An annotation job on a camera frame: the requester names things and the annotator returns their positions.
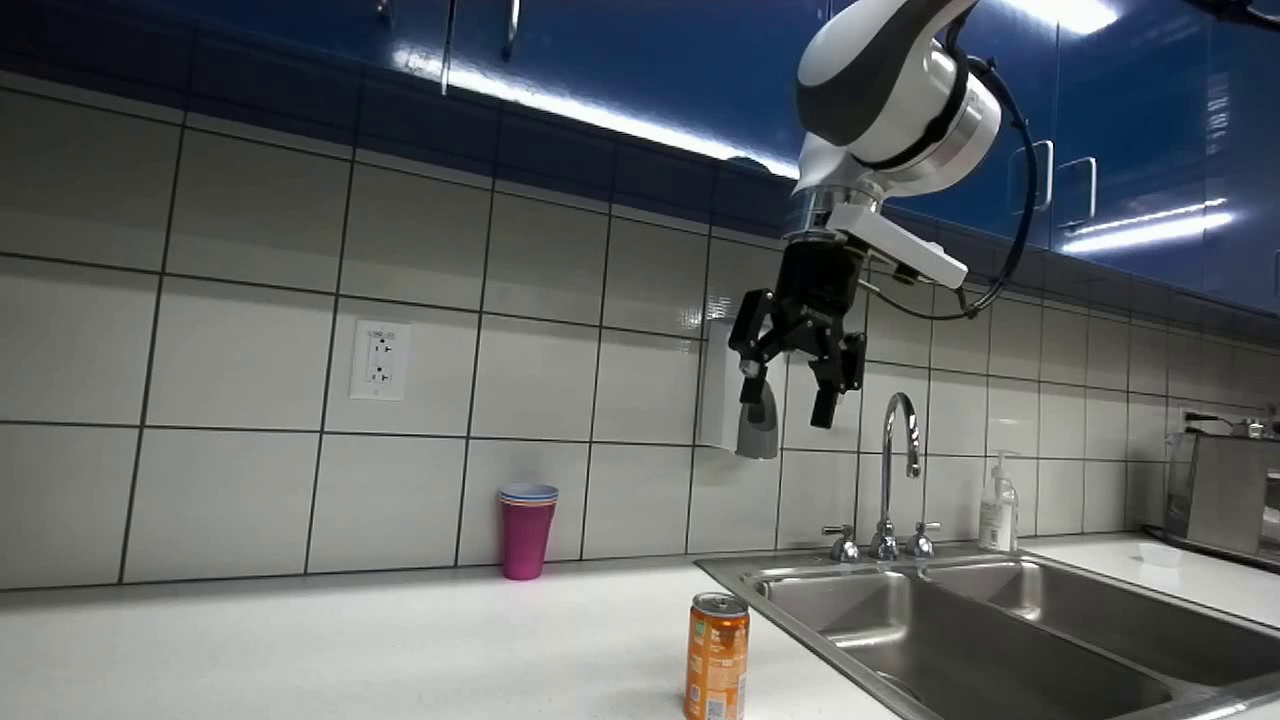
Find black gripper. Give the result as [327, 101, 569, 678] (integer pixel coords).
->
[729, 231, 864, 428]

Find orange soda can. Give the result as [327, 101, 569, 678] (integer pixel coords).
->
[686, 591, 749, 720]

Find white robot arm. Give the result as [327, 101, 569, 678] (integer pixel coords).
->
[729, 0, 1003, 428]

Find chrome sink faucet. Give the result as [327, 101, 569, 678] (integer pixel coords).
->
[824, 394, 937, 563]

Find stainless steel double sink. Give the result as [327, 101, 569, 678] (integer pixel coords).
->
[703, 552, 1280, 720]

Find pink plastic cup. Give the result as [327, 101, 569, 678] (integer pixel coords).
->
[499, 483, 559, 581]

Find blue upper cabinets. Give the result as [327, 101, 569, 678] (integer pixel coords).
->
[0, 0, 1280, 318]

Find stainless steel toaster oven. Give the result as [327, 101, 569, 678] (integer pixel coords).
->
[1166, 413, 1280, 569]

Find white wall soap dispenser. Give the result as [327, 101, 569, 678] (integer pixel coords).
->
[701, 319, 779, 460]

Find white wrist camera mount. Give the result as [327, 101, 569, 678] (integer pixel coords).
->
[828, 194, 969, 290]

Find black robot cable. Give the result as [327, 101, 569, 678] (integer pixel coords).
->
[864, 53, 1040, 325]

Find white electrical wall outlet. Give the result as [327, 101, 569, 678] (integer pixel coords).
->
[354, 319, 410, 402]

